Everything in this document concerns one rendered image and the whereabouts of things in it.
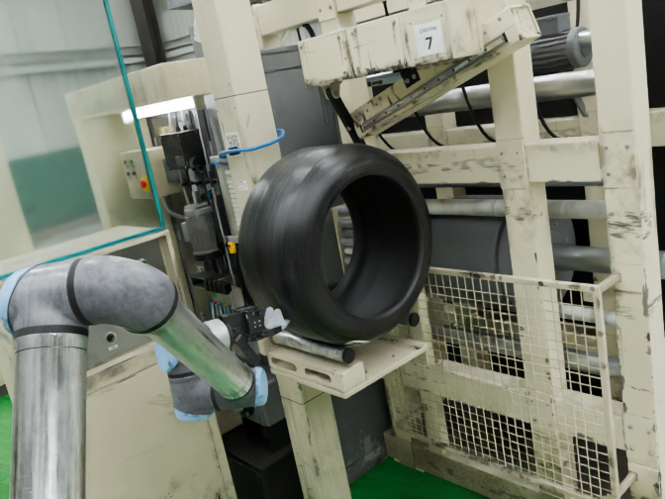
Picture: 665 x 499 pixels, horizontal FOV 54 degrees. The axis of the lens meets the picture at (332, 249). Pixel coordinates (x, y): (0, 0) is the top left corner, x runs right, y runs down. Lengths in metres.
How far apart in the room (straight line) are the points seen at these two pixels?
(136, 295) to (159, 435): 1.32
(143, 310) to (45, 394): 0.20
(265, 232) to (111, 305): 0.71
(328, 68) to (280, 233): 0.62
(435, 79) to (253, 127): 0.57
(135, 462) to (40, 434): 1.28
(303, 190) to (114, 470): 1.17
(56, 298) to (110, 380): 1.15
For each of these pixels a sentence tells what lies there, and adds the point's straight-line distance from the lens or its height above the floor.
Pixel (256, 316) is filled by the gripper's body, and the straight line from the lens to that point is 1.74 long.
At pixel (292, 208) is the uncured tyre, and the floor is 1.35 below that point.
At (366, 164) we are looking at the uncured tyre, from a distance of 1.82.
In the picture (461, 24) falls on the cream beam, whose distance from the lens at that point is 1.81.
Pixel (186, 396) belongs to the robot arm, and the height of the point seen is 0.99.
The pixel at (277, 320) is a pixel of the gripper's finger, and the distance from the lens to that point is 1.77.
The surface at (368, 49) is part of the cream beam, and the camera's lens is 1.96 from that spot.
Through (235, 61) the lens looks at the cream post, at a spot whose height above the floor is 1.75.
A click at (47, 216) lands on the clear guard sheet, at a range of 2.17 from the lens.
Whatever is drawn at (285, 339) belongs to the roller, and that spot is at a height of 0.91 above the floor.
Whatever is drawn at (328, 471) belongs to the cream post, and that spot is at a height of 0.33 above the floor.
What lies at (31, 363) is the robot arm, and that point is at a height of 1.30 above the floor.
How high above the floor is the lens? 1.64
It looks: 14 degrees down
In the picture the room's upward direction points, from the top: 11 degrees counter-clockwise
